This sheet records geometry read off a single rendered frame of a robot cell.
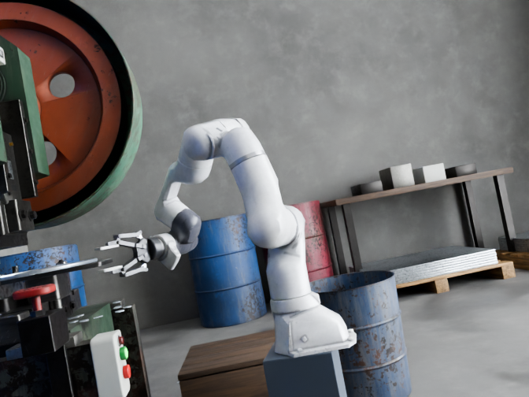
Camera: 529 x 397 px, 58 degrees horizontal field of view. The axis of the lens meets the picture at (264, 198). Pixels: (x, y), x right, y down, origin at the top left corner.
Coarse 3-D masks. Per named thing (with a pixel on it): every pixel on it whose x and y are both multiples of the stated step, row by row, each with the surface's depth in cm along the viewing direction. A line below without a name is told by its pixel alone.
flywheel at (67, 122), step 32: (0, 32) 164; (32, 32) 165; (64, 32) 162; (32, 64) 164; (64, 64) 165; (96, 64) 163; (96, 96) 166; (64, 128) 164; (96, 128) 165; (64, 160) 163; (96, 160) 161; (64, 192) 159
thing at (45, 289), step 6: (30, 288) 92; (36, 288) 91; (42, 288) 91; (48, 288) 92; (54, 288) 95; (18, 294) 91; (24, 294) 91; (30, 294) 91; (36, 294) 91; (42, 294) 91; (36, 300) 93; (36, 306) 93
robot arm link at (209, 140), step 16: (192, 128) 134; (208, 128) 135; (224, 128) 137; (240, 128) 132; (192, 144) 133; (208, 144) 133; (224, 144) 132; (240, 144) 129; (256, 144) 131; (240, 160) 129
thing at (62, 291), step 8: (88, 264) 120; (96, 264) 120; (104, 264) 124; (48, 272) 119; (56, 272) 119; (64, 272) 120; (8, 280) 118; (16, 280) 118; (24, 280) 119; (32, 280) 121; (40, 280) 121; (48, 280) 121; (56, 280) 122; (64, 280) 127; (56, 288) 121; (64, 288) 126; (40, 296) 121; (48, 296) 121; (56, 296) 121; (64, 296) 125; (56, 304) 121; (64, 304) 124; (72, 304) 128; (72, 312) 129
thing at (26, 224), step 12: (12, 144) 131; (12, 156) 132; (12, 168) 130; (12, 180) 129; (12, 192) 122; (0, 204) 119; (12, 204) 121; (24, 204) 127; (0, 216) 119; (12, 216) 121; (24, 216) 122; (36, 216) 130; (0, 228) 118; (12, 228) 121; (24, 228) 124
